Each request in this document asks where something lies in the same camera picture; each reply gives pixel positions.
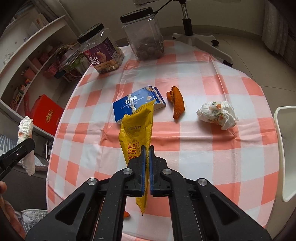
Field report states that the crumpled white patterned napkin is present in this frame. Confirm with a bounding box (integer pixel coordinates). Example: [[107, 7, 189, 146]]
[[197, 101, 239, 131]]

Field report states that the white plastic trash bin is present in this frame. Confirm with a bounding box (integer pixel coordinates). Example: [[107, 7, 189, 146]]
[[274, 106, 295, 202]]

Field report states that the clear jar purple label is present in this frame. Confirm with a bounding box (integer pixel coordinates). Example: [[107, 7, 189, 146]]
[[77, 23, 124, 74]]

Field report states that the person left hand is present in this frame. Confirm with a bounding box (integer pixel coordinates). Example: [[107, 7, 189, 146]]
[[0, 181, 7, 194]]

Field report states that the red gift box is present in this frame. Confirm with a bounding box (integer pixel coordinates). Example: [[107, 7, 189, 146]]
[[30, 94, 64, 136]]

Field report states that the yellow snack wrapper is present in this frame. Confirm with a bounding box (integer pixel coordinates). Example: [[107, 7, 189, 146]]
[[119, 100, 155, 213]]

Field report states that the pink white checkered tablecloth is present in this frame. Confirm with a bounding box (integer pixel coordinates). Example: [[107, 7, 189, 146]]
[[46, 41, 278, 226]]

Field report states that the white bookshelf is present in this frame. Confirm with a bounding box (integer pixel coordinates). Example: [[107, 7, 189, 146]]
[[1, 15, 89, 138]]

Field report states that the beige lace curtain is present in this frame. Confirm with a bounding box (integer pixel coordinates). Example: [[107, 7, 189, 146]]
[[262, 1, 295, 69]]

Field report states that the clear jar with brown nuts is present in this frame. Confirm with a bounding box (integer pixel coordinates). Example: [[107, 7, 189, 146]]
[[120, 7, 164, 61]]

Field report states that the orange peel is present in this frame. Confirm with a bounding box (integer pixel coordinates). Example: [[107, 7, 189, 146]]
[[166, 86, 185, 120]]

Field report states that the grey mesh office chair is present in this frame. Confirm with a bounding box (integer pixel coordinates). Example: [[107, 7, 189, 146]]
[[132, 0, 234, 68]]

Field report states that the white patterned tissue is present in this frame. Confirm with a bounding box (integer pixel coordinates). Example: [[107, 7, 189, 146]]
[[17, 116, 35, 176]]

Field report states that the blue white snack box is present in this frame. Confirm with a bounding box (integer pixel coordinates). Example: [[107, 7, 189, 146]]
[[113, 85, 166, 123]]

